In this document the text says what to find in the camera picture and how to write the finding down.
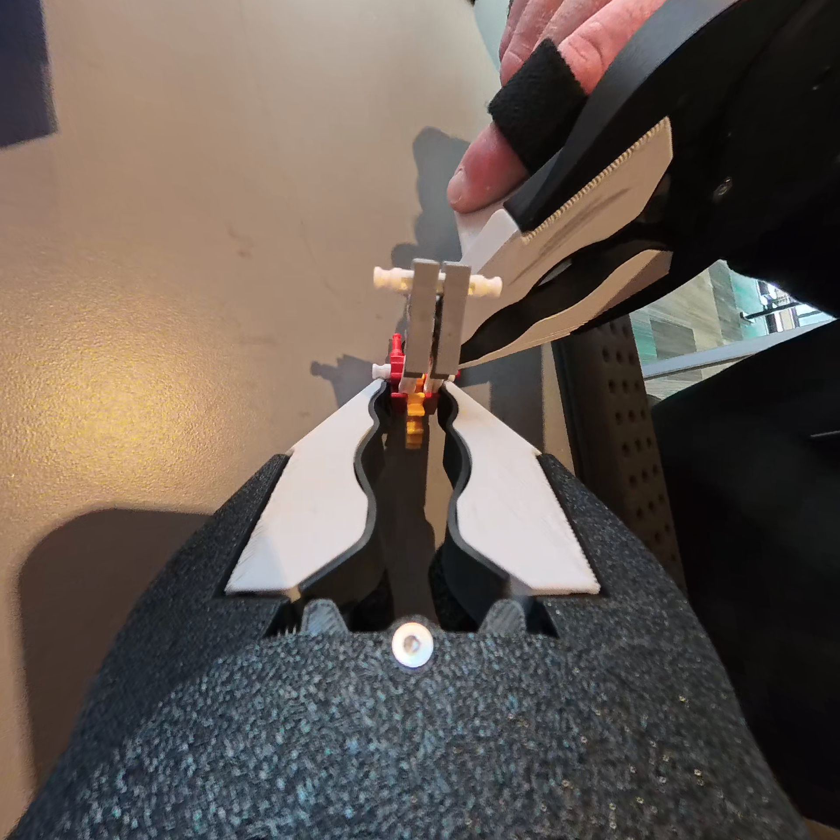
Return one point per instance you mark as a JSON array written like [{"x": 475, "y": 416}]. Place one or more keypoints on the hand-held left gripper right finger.
[{"x": 518, "y": 525}]

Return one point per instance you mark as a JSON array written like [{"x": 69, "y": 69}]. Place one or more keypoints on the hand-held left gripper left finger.
[{"x": 315, "y": 518}]

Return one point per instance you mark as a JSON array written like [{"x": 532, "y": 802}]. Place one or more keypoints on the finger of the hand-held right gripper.
[
  {"x": 617, "y": 289},
  {"x": 590, "y": 203}
]

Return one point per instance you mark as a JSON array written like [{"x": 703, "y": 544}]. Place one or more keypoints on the toy rod and connector assembly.
[{"x": 423, "y": 308}]

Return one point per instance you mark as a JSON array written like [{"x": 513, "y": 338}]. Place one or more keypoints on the person's right hand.
[{"x": 577, "y": 26}]

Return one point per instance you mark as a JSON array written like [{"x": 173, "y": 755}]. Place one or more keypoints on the black perforated pad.
[{"x": 617, "y": 426}]

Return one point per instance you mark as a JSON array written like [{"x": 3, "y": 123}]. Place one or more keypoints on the black office chair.
[{"x": 754, "y": 525}]

